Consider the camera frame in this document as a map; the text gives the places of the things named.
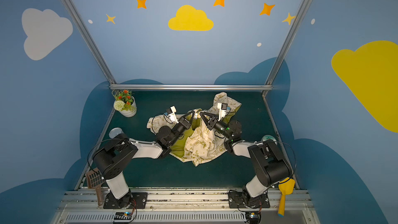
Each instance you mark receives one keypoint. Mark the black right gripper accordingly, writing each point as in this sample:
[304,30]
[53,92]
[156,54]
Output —
[213,122]

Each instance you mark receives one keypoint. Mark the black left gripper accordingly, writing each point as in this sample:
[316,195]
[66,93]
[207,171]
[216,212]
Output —
[183,123]

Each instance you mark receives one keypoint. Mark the cream green printed jacket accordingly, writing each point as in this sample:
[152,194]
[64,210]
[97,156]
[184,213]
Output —
[200,145]

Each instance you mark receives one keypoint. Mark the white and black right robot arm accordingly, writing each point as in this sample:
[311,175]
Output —
[270,164]

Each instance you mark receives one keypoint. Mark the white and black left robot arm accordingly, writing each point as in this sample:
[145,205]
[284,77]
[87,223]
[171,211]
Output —
[117,153]

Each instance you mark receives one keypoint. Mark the green labelled pineapple can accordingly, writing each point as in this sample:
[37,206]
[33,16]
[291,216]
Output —
[268,138]

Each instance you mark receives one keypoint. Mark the potted flowers in white pot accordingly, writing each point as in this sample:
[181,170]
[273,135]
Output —
[124,102]

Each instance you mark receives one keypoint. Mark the silver tin can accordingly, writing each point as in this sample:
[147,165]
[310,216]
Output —
[115,132]

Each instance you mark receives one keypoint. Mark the yellow spatula with blue tip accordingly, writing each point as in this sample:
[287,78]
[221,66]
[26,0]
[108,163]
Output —
[286,187]

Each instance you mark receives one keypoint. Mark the right small circuit board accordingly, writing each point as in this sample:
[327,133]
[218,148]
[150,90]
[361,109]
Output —
[252,218]

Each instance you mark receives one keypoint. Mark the small circuit board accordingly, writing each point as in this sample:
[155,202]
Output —
[122,217]
[252,218]

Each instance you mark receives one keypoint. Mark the brown slotted spatula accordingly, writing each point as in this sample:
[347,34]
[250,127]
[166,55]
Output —
[95,181]

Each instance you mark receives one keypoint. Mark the left small circuit board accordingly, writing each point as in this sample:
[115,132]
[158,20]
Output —
[122,217]

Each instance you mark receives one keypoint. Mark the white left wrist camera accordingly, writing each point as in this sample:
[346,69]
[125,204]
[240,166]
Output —
[171,114]

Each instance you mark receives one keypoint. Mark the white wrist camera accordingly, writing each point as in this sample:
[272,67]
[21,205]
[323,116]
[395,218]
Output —
[171,114]
[222,107]

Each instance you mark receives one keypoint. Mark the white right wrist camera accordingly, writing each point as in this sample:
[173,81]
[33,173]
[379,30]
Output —
[222,107]

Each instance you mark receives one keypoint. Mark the aluminium back frame rail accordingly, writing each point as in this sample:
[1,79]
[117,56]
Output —
[161,87]

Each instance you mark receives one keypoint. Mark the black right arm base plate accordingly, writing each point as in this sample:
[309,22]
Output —
[242,199]

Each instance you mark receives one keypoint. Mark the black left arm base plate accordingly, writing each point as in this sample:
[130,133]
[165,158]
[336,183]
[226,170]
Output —
[129,201]

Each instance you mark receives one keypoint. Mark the aluminium left frame post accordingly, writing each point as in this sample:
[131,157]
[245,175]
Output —
[83,30]

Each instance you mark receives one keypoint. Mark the aluminium frame post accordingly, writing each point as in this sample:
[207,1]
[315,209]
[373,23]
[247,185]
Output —
[295,25]
[83,30]

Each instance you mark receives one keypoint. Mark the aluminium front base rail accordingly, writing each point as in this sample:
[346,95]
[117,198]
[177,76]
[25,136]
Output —
[185,206]

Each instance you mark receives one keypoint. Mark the aluminium right frame post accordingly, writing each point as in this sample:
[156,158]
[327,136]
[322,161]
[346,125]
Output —
[295,25]

